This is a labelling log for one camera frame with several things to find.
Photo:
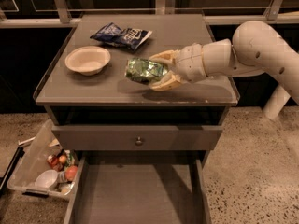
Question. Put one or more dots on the black bin lid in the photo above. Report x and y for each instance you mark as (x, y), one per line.
(3, 180)

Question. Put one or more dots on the grey drawer cabinet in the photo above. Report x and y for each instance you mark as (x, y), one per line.
(108, 98)

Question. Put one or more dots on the green crushed can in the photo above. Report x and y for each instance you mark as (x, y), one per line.
(144, 71)

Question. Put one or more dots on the blue chip bag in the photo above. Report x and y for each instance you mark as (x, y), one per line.
(113, 35)

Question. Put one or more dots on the beige paper bowl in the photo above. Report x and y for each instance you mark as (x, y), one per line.
(88, 61)

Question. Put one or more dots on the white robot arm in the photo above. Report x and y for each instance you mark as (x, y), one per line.
(255, 48)

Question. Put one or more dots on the round metal drawer knob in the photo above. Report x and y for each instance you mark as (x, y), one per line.
(139, 141)

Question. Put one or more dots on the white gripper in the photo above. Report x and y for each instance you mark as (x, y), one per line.
(189, 62)

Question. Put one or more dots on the clear plastic storage bin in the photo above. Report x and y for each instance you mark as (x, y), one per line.
(34, 162)

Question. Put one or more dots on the grey top drawer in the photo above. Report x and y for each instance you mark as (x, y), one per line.
(122, 137)

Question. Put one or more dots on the metal window railing frame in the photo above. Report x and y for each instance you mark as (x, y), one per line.
(68, 13)

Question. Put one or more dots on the grey open middle drawer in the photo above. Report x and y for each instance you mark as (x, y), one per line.
(139, 188)

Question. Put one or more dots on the red apple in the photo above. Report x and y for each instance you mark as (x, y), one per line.
(70, 172)

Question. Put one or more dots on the red snack packet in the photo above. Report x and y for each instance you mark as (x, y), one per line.
(54, 163)

